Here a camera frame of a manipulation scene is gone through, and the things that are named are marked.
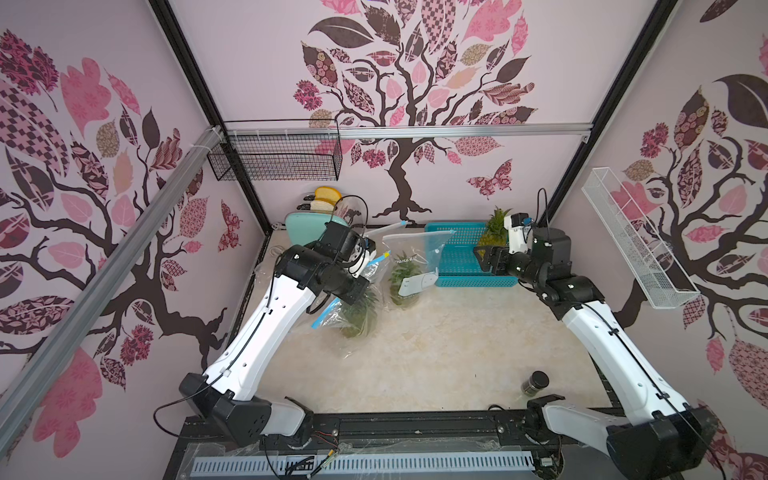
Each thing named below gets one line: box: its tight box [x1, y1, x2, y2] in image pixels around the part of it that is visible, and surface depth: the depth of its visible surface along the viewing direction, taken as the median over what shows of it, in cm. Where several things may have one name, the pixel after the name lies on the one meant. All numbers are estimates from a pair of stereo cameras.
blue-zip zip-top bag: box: [311, 250, 393, 358], surface depth 72 cm
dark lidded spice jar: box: [521, 370, 550, 396], surface depth 75 cm
